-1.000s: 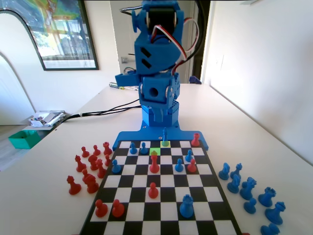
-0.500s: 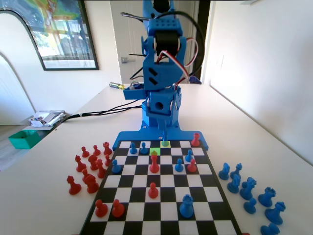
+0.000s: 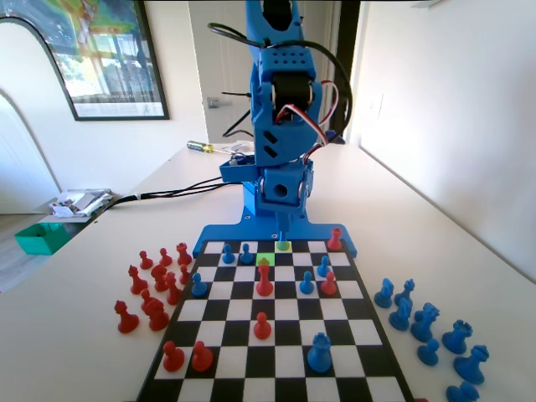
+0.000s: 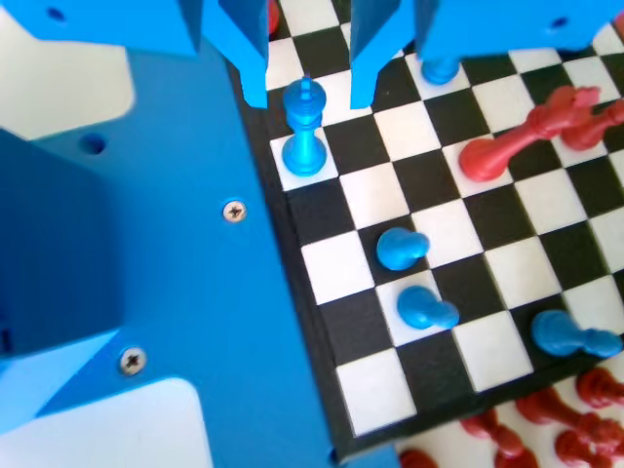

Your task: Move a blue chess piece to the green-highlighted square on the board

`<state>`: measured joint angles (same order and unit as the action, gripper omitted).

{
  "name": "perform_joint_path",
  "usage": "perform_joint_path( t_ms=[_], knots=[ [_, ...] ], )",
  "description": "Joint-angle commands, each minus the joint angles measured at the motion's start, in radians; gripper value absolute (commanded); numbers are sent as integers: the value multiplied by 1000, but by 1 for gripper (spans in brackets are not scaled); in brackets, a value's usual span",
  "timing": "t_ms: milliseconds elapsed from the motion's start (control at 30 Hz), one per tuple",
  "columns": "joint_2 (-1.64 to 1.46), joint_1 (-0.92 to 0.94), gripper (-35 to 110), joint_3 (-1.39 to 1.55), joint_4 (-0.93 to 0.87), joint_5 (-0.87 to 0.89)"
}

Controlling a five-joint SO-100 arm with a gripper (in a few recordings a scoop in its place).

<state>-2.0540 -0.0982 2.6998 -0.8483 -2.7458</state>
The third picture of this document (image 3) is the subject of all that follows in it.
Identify red piece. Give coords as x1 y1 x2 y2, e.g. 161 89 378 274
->
255 258 275 297

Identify blue chess rook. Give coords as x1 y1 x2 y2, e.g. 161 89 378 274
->
441 320 474 355
307 332 332 374

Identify black white chessboard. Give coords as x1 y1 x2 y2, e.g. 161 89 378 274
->
134 238 416 402

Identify pile of papers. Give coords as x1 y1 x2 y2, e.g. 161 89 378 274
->
48 188 115 219

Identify black framed poster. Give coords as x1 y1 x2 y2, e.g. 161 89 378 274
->
0 0 171 122

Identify green plastic box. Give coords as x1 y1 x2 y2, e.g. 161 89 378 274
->
14 221 70 255

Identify white arched panel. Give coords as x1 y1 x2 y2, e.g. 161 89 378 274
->
0 15 76 215

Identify blue board mount plate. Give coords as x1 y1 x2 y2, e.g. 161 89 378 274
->
192 207 360 259

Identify black power cable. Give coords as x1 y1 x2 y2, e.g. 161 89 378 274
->
96 175 224 210
96 182 225 210

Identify yellow handled screwdriver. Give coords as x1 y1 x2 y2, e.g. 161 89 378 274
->
186 140 235 157

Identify red white servo wires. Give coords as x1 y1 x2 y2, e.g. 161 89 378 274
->
274 81 340 164

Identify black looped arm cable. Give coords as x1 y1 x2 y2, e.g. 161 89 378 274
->
208 23 355 139

